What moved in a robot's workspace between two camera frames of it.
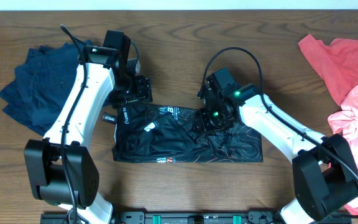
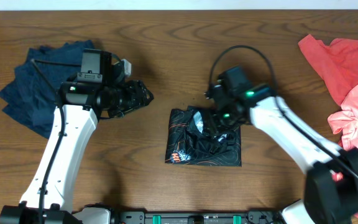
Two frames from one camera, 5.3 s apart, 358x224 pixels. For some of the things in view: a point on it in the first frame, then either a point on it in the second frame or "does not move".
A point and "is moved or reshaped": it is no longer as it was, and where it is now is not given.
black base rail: (191, 217) does not move
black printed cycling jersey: (153, 132) is moved or reshaped
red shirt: (344, 64) does not move
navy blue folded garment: (42, 84) does not move
